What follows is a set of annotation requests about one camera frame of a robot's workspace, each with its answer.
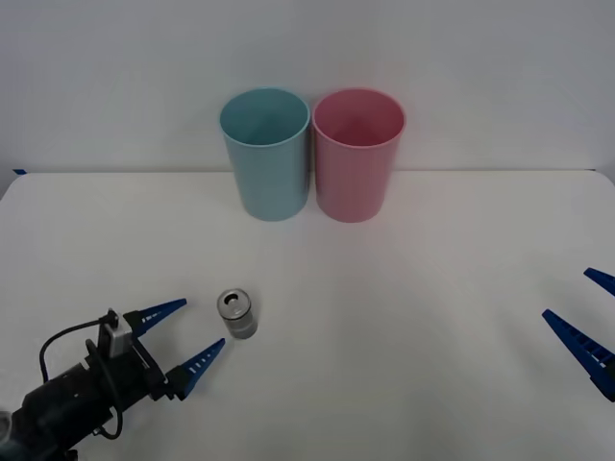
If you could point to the pale blue plastic bin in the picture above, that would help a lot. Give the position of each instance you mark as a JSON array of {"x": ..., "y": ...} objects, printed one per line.
[{"x": 269, "y": 182}]

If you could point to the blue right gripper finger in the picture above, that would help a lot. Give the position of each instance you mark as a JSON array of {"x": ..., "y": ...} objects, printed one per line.
[
  {"x": 579, "y": 348},
  {"x": 603, "y": 279}
]

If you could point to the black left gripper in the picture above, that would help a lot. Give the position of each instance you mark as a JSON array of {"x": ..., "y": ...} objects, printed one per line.
[{"x": 137, "y": 377}]

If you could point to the silver drink can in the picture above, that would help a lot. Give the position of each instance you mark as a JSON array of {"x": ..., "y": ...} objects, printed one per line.
[{"x": 238, "y": 321}]

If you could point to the pink plastic bin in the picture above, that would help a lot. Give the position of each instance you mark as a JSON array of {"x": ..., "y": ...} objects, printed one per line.
[{"x": 353, "y": 187}]

